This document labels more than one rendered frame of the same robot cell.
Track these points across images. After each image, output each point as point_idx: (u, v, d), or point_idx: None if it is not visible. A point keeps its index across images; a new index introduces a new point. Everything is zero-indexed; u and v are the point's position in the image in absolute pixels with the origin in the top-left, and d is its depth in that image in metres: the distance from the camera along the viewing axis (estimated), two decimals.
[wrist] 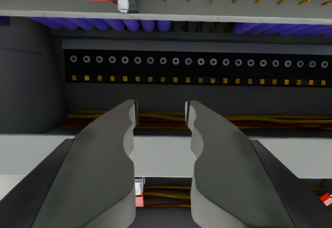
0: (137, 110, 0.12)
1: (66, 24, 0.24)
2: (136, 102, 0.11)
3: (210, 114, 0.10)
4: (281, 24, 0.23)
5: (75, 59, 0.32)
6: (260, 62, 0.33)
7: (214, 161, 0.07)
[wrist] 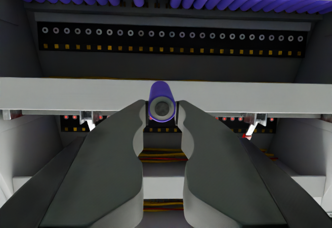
0: (147, 110, 0.12)
1: None
2: (147, 103, 0.11)
3: (200, 114, 0.10)
4: None
5: (46, 30, 0.39)
6: (200, 34, 0.40)
7: (205, 161, 0.07)
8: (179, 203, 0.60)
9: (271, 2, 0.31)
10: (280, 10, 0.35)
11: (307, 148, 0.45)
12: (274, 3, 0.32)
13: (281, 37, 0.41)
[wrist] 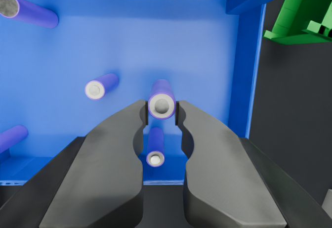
0: (147, 110, 0.12)
1: None
2: (147, 103, 0.11)
3: (200, 114, 0.10)
4: None
5: None
6: None
7: (205, 161, 0.07)
8: None
9: None
10: None
11: None
12: None
13: None
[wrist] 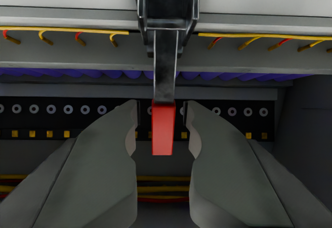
0: (139, 110, 0.12)
1: None
2: (138, 102, 0.11)
3: (208, 114, 0.10)
4: None
5: None
6: (98, 109, 0.25)
7: (212, 161, 0.07)
8: None
9: (177, 71, 0.18)
10: (208, 78, 0.21)
11: None
12: None
13: (231, 111, 0.25)
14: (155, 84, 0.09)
